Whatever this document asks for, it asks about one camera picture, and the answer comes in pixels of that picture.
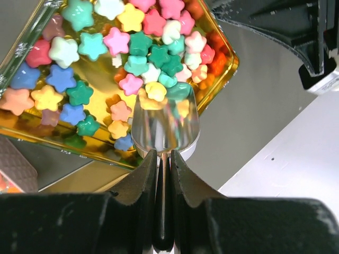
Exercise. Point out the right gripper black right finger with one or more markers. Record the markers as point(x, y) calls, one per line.
point(206, 221)

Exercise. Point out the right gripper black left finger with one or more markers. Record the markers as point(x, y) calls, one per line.
point(116, 221)

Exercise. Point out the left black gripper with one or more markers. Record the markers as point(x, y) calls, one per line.
point(308, 29)

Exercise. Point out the silver metal scoop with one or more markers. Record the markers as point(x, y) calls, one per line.
point(172, 124)

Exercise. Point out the gold tin of star candies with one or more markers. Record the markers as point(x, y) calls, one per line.
point(72, 78)

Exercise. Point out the pink tin of bright gummies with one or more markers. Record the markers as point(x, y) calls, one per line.
point(16, 168)

